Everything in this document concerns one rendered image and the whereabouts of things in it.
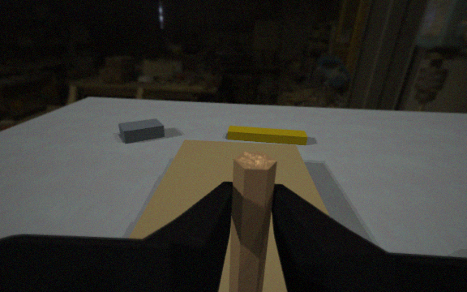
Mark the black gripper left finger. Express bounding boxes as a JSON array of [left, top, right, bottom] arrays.
[[0, 182, 233, 292]]

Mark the dark grey rectangular block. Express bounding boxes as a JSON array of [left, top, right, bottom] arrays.
[[118, 118, 165, 144]]

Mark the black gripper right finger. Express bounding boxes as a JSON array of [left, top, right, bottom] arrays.
[[272, 184, 467, 292]]

